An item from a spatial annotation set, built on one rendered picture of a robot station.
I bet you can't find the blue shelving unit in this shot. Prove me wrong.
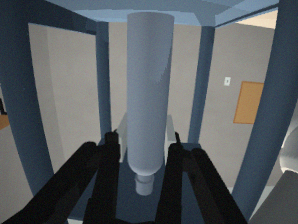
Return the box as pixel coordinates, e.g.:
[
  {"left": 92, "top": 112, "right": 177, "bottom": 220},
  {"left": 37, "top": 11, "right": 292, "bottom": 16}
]
[{"left": 0, "top": 0, "right": 298, "bottom": 223}]

